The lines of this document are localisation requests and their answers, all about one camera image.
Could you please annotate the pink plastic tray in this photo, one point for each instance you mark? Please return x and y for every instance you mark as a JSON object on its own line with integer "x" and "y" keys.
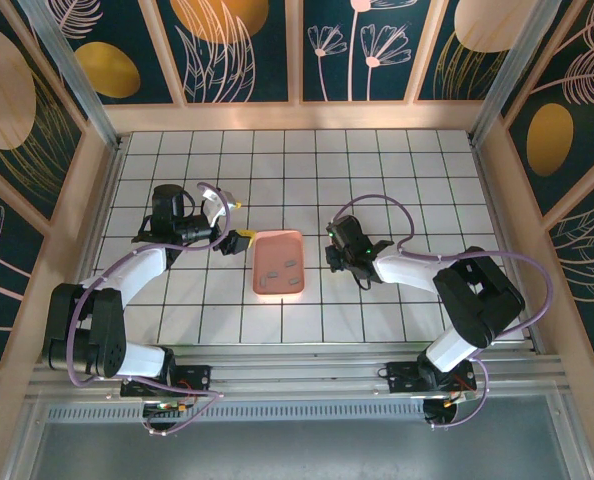
{"x": 279, "y": 245}

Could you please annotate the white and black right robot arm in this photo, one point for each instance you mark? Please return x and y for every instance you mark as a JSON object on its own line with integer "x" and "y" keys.
{"x": 407, "y": 272}

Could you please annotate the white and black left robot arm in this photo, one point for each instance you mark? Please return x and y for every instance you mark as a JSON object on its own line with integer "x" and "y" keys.
{"x": 137, "y": 270}

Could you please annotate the black arm base electronics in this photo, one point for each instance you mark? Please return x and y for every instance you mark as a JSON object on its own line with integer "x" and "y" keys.
{"x": 164, "y": 412}
{"x": 442, "y": 412}

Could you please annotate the slotted metal vent strip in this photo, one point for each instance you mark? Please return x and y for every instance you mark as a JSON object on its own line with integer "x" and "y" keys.
{"x": 297, "y": 411}

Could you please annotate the aluminium side rail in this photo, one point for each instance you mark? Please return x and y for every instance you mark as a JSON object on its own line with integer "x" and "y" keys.
{"x": 499, "y": 200}
{"x": 102, "y": 210}

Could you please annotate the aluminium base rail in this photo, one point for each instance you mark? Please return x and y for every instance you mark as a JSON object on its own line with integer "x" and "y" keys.
{"x": 297, "y": 372}

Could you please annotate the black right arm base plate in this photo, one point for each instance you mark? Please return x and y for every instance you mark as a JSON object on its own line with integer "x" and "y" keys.
{"x": 402, "y": 377}

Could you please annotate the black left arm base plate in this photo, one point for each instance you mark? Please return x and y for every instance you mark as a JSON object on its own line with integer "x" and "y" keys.
{"x": 192, "y": 377}

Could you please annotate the aluminium frame post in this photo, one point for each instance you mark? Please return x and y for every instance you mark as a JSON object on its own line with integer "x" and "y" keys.
{"x": 518, "y": 75}
{"x": 75, "y": 75}

